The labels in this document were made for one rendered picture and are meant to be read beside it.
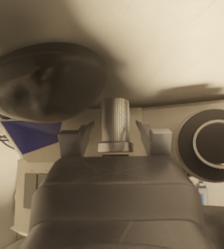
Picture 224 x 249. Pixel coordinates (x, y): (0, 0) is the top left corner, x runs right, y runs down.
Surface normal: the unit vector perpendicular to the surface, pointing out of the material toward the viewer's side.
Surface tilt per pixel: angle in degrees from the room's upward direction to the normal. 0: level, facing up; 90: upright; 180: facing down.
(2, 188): 90
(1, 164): 90
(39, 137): 48
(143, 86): 0
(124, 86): 0
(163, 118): 90
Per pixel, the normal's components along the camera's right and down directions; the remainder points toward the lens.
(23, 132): -0.25, 0.55
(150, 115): -0.37, -0.14
